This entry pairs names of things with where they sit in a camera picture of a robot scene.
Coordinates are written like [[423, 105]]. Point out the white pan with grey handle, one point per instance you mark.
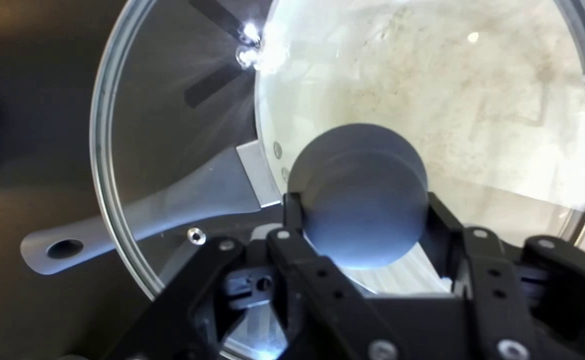
[[339, 178]]

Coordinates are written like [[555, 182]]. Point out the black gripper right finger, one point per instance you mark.
[[507, 303]]

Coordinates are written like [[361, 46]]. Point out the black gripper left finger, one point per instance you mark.
[[316, 308]]

